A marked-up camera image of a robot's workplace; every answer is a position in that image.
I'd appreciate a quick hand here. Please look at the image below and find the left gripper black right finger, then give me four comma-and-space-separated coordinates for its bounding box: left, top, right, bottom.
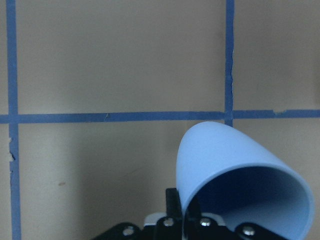
185, 197, 202, 222

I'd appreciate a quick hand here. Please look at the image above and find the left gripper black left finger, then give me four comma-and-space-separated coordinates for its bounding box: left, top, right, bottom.
165, 188, 182, 220

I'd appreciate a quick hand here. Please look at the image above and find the light blue plastic cup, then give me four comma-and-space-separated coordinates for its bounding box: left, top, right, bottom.
176, 121, 315, 240

